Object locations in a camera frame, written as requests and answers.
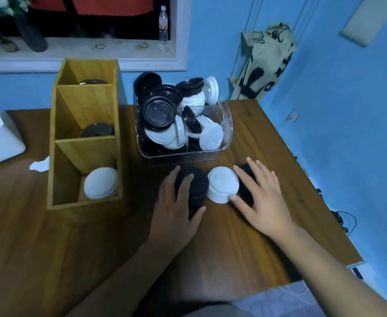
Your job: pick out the clear plastic water bottle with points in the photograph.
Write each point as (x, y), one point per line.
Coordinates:
(163, 24)

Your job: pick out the white domed cup lid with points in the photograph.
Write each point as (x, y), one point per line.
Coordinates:
(223, 184)

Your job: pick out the small potted plant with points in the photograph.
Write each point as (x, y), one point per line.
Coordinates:
(2, 39)

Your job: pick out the person's left forearm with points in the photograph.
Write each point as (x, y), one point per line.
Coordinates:
(120, 283)

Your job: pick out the wooden three-compartment organizer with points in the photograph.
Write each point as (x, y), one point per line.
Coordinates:
(81, 204)

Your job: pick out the cream tote bag black print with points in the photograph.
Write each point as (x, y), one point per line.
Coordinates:
(266, 62)

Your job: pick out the cream wall plate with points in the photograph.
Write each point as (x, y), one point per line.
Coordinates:
(368, 19)

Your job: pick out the white wall socket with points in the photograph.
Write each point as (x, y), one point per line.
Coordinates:
(292, 115)

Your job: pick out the white window frame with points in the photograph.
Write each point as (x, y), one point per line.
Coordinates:
(147, 64)

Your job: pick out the dark glass vase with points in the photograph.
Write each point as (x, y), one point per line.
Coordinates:
(31, 36)

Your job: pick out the person's left hand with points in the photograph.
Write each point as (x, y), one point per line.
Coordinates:
(170, 227)

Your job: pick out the grey shirt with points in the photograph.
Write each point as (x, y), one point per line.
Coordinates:
(219, 311)

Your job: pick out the pile of black and white cup lids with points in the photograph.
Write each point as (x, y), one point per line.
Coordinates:
(158, 113)

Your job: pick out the short stack of black lids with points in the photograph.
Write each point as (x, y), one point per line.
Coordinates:
(246, 171)

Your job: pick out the red curtain panel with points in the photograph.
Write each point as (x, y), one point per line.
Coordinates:
(114, 4)
(48, 3)

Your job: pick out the clear plastic container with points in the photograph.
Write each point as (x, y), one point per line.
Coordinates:
(226, 128)

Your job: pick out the crumpled white tissue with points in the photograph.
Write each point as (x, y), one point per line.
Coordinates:
(40, 165)

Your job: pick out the person's right hand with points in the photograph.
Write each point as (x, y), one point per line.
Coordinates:
(269, 211)

